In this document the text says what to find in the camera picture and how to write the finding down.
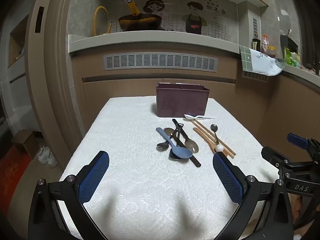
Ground small metal spoon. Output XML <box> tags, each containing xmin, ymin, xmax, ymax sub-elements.
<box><xmin>157</xmin><ymin>134</ymin><xmax>177</xmax><ymax>151</ymax></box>

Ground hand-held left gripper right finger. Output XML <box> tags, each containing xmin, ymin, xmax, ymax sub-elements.
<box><xmin>212</xmin><ymin>152</ymin><xmax>293</xmax><ymax>240</ymax></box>

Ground black pan with yellow handle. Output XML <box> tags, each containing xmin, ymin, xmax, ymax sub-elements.
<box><xmin>118</xmin><ymin>0</ymin><xmax>163</xmax><ymax>32</ymax></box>

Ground green packet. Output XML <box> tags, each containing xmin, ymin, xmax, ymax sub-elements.
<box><xmin>284</xmin><ymin>48</ymin><xmax>300</xmax><ymax>67</ymax></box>

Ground black handled utensil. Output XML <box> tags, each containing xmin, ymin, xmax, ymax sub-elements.
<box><xmin>172</xmin><ymin>119</ymin><xmax>202</xmax><ymax>167</ymax></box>

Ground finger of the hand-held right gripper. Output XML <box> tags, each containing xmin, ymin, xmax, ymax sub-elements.
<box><xmin>287</xmin><ymin>133</ymin><xmax>320</xmax><ymax>156</ymax></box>
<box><xmin>261</xmin><ymin>146</ymin><xmax>320</xmax><ymax>178</ymax></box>

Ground light wooden chopstick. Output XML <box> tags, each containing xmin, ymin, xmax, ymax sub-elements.
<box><xmin>193</xmin><ymin>127</ymin><xmax>220</xmax><ymax>153</ymax></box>

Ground green checked cloth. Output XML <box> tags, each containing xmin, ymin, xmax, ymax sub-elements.
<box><xmin>239</xmin><ymin>45</ymin><xmax>287</xmax><ymax>76</ymax></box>

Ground red floor mat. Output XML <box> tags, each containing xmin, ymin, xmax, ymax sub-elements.
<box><xmin>0</xmin><ymin>147</ymin><xmax>33</xmax><ymax>220</ymax></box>

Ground grey kitchen countertop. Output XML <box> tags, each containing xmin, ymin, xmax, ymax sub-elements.
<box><xmin>69</xmin><ymin>30</ymin><xmax>320</xmax><ymax>85</ymax></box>

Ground white shoe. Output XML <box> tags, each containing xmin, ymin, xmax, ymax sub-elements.
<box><xmin>46</xmin><ymin>151</ymin><xmax>58</xmax><ymax>168</ymax></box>
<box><xmin>37</xmin><ymin>146</ymin><xmax>50</xmax><ymax>164</ymax></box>

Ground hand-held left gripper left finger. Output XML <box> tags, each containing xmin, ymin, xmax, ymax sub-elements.
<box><xmin>28</xmin><ymin>151</ymin><xmax>110</xmax><ymax>240</ymax></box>

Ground metal spoon with white ball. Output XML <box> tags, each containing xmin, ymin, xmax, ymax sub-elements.
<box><xmin>210</xmin><ymin>124</ymin><xmax>224</xmax><ymax>152</ymax></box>

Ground small grey vent grille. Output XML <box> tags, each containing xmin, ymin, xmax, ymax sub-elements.
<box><xmin>242</xmin><ymin>70</ymin><xmax>268</xmax><ymax>82</ymax></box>

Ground cartoon wall sticker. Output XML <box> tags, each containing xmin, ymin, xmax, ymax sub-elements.
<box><xmin>110</xmin><ymin>0</ymin><xmax>238</xmax><ymax>40</ymax></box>

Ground purple plastic utensil holder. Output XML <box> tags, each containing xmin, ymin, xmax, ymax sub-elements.
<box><xmin>155</xmin><ymin>82</ymin><xmax>209</xmax><ymax>118</ymax></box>

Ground black wall-mounted holder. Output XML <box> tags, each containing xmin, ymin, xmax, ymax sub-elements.
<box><xmin>280</xmin><ymin>34</ymin><xmax>298</xmax><ymax>53</ymax></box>

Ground long grey vent grille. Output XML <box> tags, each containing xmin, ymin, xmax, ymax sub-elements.
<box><xmin>103</xmin><ymin>52</ymin><xmax>218</xmax><ymax>73</ymax></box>

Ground clear bottle with red cap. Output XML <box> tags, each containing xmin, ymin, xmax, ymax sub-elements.
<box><xmin>261</xmin><ymin>34</ymin><xmax>270</xmax><ymax>54</ymax></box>

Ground cardboard box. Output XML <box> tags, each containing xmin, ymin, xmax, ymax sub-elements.
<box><xmin>11</xmin><ymin>130</ymin><xmax>39</xmax><ymax>159</ymax></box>

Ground white plastic spoon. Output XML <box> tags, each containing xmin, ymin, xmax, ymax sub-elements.
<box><xmin>184</xmin><ymin>114</ymin><xmax>215</xmax><ymax>120</ymax></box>

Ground large metal spoon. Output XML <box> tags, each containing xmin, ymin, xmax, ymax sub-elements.
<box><xmin>179</xmin><ymin>130</ymin><xmax>199</xmax><ymax>154</ymax></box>

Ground yellow-rimmed glass lid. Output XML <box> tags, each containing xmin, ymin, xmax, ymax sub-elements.
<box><xmin>94</xmin><ymin>6</ymin><xmax>113</xmax><ymax>36</ymax></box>

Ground blue plastic spoon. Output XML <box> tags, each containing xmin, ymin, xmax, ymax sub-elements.
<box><xmin>156</xmin><ymin>127</ymin><xmax>193</xmax><ymax>159</ymax></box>

